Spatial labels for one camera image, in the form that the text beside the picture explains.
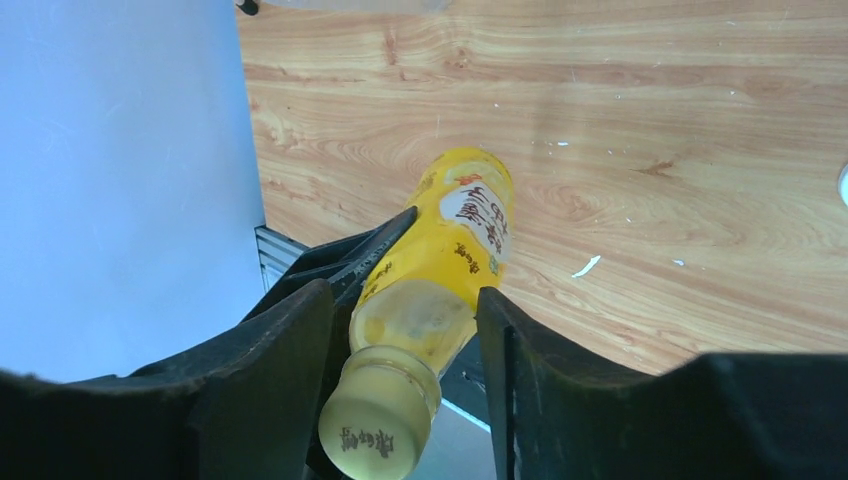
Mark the yellow label juice bottle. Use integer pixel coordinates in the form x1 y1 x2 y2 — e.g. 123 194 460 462
349 147 515 376

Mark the white bottle cap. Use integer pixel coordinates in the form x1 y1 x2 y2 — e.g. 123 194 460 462
838 165 848 206

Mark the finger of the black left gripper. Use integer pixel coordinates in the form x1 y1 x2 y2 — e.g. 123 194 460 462
245 206 418 320

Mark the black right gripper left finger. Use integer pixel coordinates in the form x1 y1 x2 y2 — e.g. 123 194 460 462
1 280 333 479

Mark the yellow bottle cap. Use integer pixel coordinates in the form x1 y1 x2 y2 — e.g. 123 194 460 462
318 345 441 479

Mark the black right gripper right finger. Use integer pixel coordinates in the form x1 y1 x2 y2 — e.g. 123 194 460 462
476 287 847 479

